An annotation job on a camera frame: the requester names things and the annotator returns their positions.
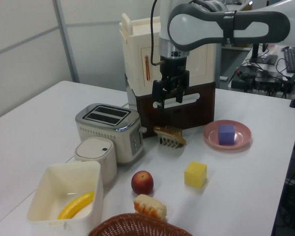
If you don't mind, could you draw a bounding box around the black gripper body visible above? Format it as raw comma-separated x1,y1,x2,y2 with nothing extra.
160,56,189,90

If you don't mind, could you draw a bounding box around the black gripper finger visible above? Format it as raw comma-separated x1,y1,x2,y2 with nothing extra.
176,70,190,103
151,79,172,111

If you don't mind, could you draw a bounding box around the yellow foam cube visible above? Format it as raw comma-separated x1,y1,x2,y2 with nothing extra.
184,161,207,189

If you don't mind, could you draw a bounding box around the purple foam cube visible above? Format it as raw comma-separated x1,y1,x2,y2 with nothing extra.
218,124,236,146

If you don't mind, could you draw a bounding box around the dark brown drawer base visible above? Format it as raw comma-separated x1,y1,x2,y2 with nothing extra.
124,73,216,138

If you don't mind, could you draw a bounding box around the brown bread slice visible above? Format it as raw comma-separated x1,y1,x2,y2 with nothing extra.
154,125,187,146

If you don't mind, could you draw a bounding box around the cream toy oven cabinet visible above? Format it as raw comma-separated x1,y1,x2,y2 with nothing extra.
119,12,217,95

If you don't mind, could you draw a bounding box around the brown toast rack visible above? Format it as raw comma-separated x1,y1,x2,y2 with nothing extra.
158,126,184,149

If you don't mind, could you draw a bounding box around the pink plastic plate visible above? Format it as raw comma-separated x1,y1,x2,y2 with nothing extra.
203,119,252,151

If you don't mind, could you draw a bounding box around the black electronics box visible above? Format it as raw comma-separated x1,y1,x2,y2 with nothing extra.
231,65,259,93

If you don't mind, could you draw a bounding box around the cream and chrome toaster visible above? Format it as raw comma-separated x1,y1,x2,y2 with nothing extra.
75,103,148,166

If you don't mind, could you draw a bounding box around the black monitor stand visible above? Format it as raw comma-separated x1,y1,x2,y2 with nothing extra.
248,43,278,65

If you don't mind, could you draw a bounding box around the small white lidded bin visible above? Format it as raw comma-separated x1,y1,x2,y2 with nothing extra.
74,137,118,186

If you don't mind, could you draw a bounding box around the red apple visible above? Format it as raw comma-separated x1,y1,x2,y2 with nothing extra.
131,170,154,195

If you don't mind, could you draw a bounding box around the black power strip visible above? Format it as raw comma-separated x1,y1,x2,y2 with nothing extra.
254,76,295,95

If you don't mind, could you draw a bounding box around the cream filled bread piece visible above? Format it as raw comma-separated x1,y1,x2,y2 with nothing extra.
133,194,168,221

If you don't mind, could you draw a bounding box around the white plastic storage box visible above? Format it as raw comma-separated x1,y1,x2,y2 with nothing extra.
26,161,104,226

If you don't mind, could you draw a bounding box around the brown wicker basket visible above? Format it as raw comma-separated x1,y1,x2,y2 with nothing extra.
88,213,195,236

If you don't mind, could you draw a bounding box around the yellow toy banana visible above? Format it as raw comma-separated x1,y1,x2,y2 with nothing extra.
57,191,95,220

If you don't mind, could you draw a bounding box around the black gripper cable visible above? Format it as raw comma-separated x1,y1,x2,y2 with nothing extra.
149,0,163,66

